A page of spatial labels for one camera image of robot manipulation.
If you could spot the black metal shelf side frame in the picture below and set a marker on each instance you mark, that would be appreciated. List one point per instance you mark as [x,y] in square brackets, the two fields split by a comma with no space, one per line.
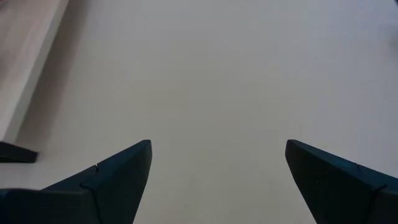
[15,154]

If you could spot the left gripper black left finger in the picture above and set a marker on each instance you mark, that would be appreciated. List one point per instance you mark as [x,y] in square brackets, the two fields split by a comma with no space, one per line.
[93,199]

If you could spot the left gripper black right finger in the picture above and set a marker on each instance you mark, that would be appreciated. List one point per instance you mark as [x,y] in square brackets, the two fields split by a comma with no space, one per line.
[348,193]

